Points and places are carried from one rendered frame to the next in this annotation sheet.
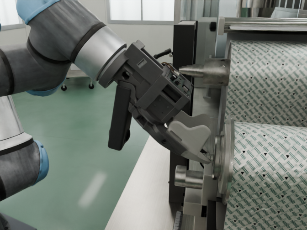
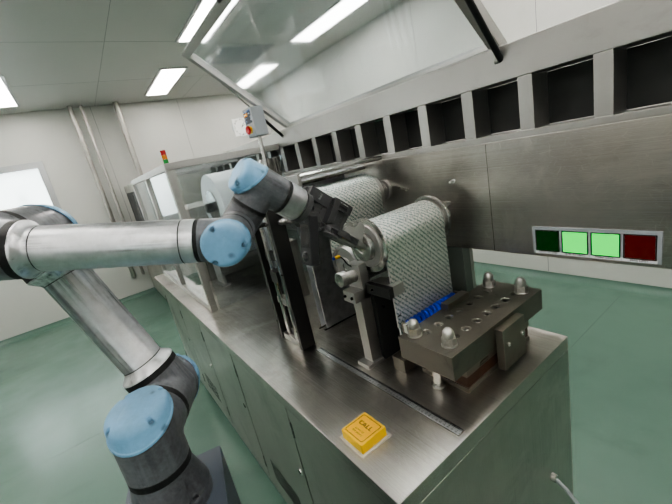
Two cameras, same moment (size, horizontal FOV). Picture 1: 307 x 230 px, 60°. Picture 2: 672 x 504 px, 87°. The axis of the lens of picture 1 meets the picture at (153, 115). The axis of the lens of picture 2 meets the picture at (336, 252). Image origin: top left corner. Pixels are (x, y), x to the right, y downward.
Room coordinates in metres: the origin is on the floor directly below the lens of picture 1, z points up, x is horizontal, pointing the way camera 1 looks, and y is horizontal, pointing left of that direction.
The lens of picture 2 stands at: (-0.20, 0.58, 1.50)
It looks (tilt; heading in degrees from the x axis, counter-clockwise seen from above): 15 degrees down; 315
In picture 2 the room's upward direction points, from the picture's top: 12 degrees counter-clockwise
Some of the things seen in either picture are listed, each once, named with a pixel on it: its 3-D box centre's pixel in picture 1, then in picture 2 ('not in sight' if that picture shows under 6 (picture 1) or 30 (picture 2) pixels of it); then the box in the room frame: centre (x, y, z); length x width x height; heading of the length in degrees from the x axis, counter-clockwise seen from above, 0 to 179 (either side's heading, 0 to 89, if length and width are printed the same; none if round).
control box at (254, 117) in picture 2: not in sight; (253, 122); (0.91, -0.26, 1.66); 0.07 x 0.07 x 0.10; 80
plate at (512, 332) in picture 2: not in sight; (512, 341); (0.08, -0.24, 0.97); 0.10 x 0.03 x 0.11; 78
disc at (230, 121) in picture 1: (227, 158); (367, 245); (0.38, -0.12, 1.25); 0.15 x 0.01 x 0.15; 168
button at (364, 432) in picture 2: not in sight; (364, 432); (0.27, 0.14, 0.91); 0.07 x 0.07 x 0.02; 78
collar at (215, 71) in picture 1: (216, 71); not in sight; (0.63, -0.15, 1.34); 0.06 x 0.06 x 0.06; 78
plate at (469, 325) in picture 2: not in sight; (474, 321); (0.17, -0.24, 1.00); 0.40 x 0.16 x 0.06; 78
